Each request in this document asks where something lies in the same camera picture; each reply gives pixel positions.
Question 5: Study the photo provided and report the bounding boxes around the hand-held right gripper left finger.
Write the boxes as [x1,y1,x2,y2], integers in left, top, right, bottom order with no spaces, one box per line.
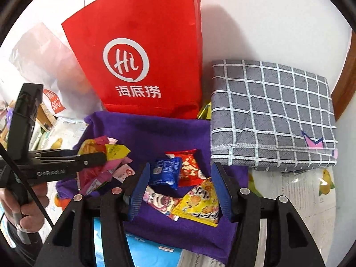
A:
[35,163,151,267]

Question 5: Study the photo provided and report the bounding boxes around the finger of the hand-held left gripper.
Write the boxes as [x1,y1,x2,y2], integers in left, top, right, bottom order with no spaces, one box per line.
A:
[64,152,108,170]
[28,149,81,158]

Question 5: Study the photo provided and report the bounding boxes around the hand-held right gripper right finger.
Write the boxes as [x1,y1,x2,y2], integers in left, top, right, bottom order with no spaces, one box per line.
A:
[210,161,326,267]

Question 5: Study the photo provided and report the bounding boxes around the orange yellow snack packet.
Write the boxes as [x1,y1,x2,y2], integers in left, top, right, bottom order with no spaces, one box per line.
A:
[78,140,107,156]

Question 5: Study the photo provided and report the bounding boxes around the large pink snack packet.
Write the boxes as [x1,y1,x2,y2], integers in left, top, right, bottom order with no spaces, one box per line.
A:
[76,160,134,195]

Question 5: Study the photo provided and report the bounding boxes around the white pink cartoon snack packet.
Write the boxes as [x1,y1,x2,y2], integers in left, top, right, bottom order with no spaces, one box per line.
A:
[143,185,184,221]

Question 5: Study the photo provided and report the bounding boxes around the blue snack packet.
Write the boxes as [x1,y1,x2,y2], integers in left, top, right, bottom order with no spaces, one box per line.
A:
[147,157,182,190]

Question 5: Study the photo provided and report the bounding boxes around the person's left hand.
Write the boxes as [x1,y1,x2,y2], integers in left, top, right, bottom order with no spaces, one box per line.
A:
[0,182,52,234]

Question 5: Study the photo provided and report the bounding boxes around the wooden furniture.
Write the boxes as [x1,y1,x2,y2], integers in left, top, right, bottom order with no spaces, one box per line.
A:
[36,103,57,131]

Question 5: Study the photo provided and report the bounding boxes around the small pink snack packet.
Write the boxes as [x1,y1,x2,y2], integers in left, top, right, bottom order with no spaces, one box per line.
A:
[95,136,119,145]

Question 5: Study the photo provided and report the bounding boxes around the small white snack packet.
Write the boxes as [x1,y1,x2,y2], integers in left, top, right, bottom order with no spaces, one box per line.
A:
[112,165,137,184]

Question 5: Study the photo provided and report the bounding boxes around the red snack packet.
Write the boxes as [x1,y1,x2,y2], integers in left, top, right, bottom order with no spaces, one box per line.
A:
[165,149,208,187]

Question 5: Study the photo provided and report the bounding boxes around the blue tissue pack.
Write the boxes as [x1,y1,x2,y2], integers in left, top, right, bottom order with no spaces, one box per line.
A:
[93,217,184,267]

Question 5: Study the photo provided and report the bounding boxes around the purple towel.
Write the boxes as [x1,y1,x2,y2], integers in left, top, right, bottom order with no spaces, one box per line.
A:
[56,111,249,265]

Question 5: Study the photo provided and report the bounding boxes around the white plastic bag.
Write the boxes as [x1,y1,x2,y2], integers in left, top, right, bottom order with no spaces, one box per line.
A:
[0,22,105,123]

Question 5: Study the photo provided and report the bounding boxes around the fruit printed bed sheet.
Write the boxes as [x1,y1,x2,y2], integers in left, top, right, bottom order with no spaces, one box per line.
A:
[0,117,345,267]

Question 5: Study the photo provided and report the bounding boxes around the yellow green packet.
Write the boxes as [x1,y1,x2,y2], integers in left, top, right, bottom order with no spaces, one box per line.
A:
[197,101,212,121]

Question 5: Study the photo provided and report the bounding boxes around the grey checked folded cloth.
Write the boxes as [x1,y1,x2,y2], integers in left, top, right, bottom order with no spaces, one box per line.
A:
[210,59,338,171]

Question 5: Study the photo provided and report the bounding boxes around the red paper bag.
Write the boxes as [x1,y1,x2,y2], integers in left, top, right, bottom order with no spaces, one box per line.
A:
[61,0,205,119]

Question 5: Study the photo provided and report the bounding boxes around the wooden headboard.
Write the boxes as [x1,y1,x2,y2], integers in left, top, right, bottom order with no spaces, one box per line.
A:
[331,28,356,121]

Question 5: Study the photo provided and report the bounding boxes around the black cable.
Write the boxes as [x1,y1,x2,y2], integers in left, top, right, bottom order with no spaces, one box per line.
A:
[0,144,55,227]

